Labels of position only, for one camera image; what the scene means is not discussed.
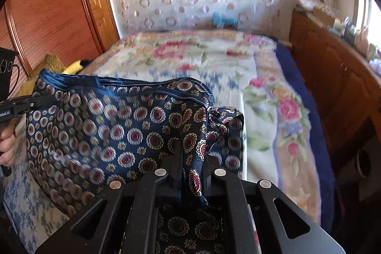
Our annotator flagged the person's left hand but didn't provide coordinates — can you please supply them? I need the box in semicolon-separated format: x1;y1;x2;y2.
0;123;15;167

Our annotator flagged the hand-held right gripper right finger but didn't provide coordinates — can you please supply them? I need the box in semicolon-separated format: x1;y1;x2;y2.
205;156;344;254

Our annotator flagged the wood-framed window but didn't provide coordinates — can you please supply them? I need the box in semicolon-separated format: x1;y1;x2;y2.
354;0;376;43

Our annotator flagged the blue floral white sheet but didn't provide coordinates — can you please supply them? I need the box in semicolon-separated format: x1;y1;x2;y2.
3;120;75;251

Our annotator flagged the mustard paisley cloth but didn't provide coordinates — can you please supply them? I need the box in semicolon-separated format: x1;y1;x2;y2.
18;54;64;97

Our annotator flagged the navy blue bed sheet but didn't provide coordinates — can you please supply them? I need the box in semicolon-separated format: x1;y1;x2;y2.
275;41;337;231

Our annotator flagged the teal tissue box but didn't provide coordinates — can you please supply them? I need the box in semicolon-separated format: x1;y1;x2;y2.
211;12;239;30

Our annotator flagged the yellow plush toy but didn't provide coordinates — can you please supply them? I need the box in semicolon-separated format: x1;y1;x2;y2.
61;59;90;75

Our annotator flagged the floral rose blanket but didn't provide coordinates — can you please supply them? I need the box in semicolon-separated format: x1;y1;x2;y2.
79;29;316;225

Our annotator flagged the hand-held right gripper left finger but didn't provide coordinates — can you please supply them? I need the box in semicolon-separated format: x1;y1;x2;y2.
36;141;183;254

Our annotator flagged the navy medallion-print top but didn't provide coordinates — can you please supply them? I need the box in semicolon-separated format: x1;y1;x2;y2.
26;69;245;254

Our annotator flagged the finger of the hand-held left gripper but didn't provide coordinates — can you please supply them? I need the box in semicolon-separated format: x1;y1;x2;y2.
10;95;42;118

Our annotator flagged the long wooden cabinet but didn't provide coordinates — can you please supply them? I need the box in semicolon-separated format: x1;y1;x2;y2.
289;10;381;153

